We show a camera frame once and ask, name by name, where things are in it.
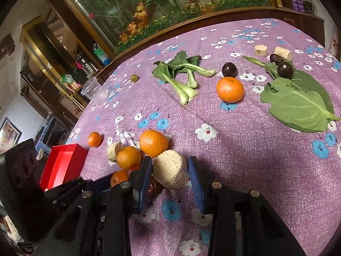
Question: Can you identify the red box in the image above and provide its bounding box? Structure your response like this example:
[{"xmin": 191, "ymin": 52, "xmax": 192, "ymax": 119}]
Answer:
[{"xmin": 39, "ymin": 143, "xmax": 89, "ymax": 191}]

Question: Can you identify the large pale corn cob piece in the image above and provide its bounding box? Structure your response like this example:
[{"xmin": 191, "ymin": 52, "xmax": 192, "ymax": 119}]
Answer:
[{"xmin": 152, "ymin": 150, "xmax": 190, "ymax": 191}]

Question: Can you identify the glass display with artificial plants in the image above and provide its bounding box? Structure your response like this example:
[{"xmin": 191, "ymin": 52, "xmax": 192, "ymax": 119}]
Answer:
[{"xmin": 49, "ymin": 0, "xmax": 277, "ymax": 56}]

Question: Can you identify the framed picture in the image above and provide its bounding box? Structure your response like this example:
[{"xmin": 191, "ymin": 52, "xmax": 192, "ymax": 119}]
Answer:
[{"xmin": 0, "ymin": 117, "xmax": 22, "ymax": 152}]

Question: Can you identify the table with blue cloth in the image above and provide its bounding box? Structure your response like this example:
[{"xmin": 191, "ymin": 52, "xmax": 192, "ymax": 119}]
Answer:
[{"xmin": 35, "ymin": 116, "xmax": 67, "ymax": 152}]

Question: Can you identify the purple floral tablecloth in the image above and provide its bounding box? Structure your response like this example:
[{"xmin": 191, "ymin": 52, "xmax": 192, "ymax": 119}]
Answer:
[{"xmin": 65, "ymin": 19, "xmax": 341, "ymax": 256}]

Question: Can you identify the small pale corn cob piece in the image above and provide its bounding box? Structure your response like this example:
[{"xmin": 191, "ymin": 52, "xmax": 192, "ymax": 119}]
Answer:
[{"xmin": 107, "ymin": 142, "xmax": 125, "ymax": 163}]

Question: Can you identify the green plastic bottle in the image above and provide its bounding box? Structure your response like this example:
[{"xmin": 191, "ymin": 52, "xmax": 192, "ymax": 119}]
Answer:
[{"xmin": 93, "ymin": 44, "xmax": 111, "ymax": 66}]

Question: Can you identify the large orange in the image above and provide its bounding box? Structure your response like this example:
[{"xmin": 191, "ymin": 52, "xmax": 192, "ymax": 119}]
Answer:
[{"xmin": 139, "ymin": 129, "xmax": 169, "ymax": 158}]

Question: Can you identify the dark green leaf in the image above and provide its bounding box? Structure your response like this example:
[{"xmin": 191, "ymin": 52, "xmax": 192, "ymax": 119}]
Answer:
[{"xmin": 289, "ymin": 69, "xmax": 335, "ymax": 112}]

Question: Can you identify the wire basket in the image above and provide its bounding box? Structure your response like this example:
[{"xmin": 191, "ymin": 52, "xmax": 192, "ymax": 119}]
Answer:
[{"xmin": 304, "ymin": 0, "xmax": 317, "ymax": 14}]

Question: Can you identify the medium orange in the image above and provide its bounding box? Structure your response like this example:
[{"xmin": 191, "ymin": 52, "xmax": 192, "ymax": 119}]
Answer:
[
  {"xmin": 117, "ymin": 146, "xmax": 142, "ymax": 170},
  {"xmin": 110, "ymin": 170, "xmax": 130, "ymax": 188}
]

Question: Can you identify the bok choy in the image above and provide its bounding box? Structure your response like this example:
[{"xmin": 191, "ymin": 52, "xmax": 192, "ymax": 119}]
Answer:
[
  {"xmin": 168, "ymin": 56, "xmax": 217, "ymax": 77},
  {"xmin": 170, "ymin": 51, "xmax": 199, "ymax": 88},
  {"xmin": 152, "ymin": 61, "xmax": 200, "ymax": 105}
]

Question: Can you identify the wooden cabinet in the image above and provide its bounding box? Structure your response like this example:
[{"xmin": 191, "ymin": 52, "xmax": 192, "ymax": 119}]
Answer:
[{"xmin": 91, "ymin": 5, "xmax": 325, "ymax": 86}]

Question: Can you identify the black thermos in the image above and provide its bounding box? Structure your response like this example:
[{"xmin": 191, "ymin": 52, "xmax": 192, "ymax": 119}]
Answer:
[{"xmin": 77, "ymin": 53, "xmax": 94, "ymax": 76}]

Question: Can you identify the large light green leaf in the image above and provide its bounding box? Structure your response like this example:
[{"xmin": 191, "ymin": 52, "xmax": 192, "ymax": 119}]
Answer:
[{"xmin": 260, "ymin": 79, "xmax": 340, "ymax": 133}]

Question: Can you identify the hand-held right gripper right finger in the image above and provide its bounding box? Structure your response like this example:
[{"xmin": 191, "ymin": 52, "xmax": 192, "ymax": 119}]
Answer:
[{"xmin": 188, "ymin": 157, "xmax": 307, "ymax": 256}]

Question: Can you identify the small orange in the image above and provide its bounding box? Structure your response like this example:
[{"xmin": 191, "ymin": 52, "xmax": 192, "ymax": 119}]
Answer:
[{"xmin": 88, "ymin": 132, "xmax": 102, "ymax": 148}]

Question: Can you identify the small clear plastic cup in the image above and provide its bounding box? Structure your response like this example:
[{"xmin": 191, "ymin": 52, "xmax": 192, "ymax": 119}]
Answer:
[{"xmin": 93, "ymin": 89, "xmax": 109, "ymax": 105}]

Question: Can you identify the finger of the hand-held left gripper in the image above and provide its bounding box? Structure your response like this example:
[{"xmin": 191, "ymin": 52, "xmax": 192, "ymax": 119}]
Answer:
[
  {"xmin": 53, "ymin": 176, "xmax": 111, "ymax": 207},
  {"xmin": 45, "ymin": 177, "xmax": 86, "ymax": 196}
]

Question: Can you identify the narrow green leaf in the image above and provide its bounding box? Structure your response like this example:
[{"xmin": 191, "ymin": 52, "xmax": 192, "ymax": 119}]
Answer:
[{"xmin": 242, "ymin": 55, "xmax": 279, "ymax": 79}]

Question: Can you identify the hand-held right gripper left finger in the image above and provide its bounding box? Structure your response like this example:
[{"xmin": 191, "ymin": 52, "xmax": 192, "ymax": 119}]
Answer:
[{"xmin": 32, "ymin": 156, "xmax": 153, "ymax": 256}]

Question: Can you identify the round orange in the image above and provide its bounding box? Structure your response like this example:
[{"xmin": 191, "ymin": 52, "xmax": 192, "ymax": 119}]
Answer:
[{"xmin": 216, "ymin": 76, "xmax": 245, "ymax": 103}]

